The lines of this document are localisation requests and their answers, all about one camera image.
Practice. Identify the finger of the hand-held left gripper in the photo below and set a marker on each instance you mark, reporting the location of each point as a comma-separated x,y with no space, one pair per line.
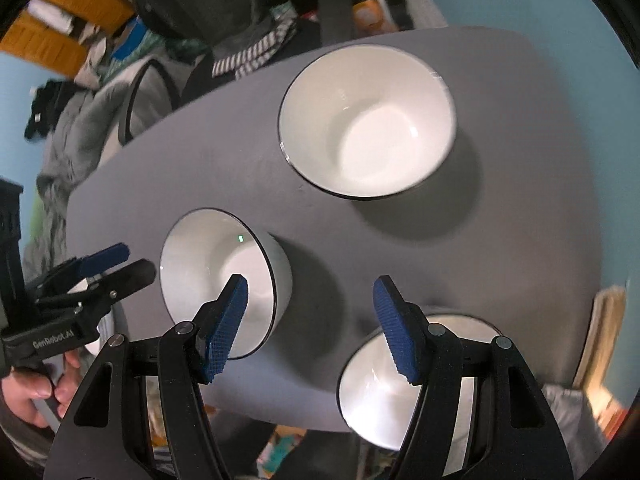
122,280
105,258

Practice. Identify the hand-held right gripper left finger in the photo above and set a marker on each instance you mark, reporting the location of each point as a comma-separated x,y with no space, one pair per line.
227,330

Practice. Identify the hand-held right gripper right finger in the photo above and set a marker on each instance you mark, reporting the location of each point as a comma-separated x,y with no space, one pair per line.
400,335

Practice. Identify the white bowl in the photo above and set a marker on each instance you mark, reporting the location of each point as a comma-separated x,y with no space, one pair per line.
210,260
370,130
370,400

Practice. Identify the person's left forearm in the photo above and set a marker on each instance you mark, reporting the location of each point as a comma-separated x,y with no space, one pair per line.
15,442

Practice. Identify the person's left hand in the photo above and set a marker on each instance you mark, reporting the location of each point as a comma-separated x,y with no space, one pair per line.
30,392

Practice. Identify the green pillow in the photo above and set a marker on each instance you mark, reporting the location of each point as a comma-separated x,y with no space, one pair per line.
39,210

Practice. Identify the black bag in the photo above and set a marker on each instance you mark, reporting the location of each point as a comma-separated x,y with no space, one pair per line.
47,105

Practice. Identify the translucent plastic cover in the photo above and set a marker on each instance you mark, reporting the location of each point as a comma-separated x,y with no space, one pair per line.
575,410

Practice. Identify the blue box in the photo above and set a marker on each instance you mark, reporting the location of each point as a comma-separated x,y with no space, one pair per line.
127,42

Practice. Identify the green checked tablecloth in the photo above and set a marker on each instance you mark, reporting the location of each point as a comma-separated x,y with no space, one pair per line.
160,47

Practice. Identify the wooden wardrobe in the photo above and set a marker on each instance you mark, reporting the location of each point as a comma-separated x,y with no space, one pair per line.
55,35

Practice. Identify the striped scarf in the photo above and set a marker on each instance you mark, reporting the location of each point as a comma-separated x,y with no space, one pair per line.
255,50

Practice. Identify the grey hoodie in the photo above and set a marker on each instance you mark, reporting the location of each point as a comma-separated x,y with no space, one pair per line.
200,0

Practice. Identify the black office chair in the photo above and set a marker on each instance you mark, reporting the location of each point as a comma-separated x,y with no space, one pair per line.
335,5

